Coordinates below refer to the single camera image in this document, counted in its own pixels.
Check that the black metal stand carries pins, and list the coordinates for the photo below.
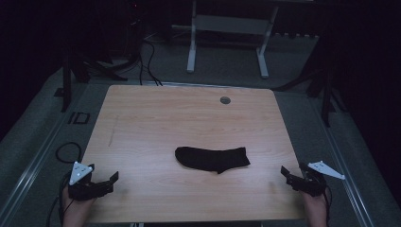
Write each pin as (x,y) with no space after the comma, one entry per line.
(66,85)
(326,94)

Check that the person's left hand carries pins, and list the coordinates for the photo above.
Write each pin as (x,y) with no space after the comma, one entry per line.
(74,209)

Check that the black sock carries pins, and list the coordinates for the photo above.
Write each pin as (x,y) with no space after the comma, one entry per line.
(211,159)

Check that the white metal desk frame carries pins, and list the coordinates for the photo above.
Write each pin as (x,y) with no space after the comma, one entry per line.
(230,24)

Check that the grey round table grommet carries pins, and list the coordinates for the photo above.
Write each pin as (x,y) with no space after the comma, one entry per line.
(225,100)

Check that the person's right hand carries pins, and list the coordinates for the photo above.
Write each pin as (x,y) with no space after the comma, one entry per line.
(316,208)

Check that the grey metal floor rail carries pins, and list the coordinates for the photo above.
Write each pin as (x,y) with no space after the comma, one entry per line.
(343,157)
(31,170)

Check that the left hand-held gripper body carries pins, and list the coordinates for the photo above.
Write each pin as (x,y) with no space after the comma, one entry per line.
(80,181)

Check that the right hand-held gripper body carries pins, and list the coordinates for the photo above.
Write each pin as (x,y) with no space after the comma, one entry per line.
(315,184)

